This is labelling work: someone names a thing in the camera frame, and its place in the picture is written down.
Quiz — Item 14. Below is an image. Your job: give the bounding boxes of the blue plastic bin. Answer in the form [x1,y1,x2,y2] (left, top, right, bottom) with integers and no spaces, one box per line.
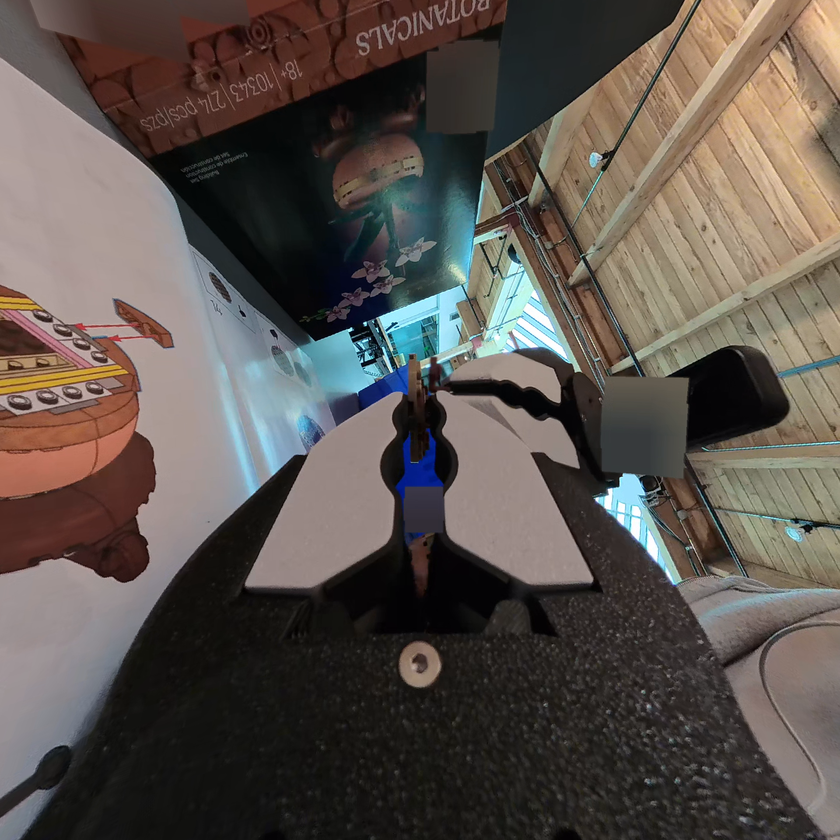
[355,378,450,542]

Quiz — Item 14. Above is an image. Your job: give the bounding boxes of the tan round plate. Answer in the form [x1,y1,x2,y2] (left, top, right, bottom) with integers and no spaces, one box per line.
[403,351,442,460]

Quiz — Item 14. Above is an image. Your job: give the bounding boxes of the white instruction booklet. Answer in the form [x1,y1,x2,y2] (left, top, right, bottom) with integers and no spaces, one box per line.
[0,56,345,821]

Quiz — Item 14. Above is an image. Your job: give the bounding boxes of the black flower print box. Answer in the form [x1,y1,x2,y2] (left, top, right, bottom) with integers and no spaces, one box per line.
[57,0,508,345]

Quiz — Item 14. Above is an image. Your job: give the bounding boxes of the white earphone cable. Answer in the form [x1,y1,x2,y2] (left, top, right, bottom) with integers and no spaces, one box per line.
[752,617,840,795]

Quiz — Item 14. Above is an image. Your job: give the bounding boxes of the black panel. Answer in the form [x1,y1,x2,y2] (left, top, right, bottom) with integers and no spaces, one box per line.
[483,0,699,161]

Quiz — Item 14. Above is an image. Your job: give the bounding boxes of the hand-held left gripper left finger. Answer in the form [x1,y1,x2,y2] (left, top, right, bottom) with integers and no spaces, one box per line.
[246,392,412,602]

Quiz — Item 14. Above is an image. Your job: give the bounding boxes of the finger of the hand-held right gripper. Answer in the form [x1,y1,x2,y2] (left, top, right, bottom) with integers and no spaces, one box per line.
[447,348,569,403]
[457,392,586,476]

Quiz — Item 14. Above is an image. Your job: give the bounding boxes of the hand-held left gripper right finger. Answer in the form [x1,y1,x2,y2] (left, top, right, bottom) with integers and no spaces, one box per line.
[427,394,594,605]

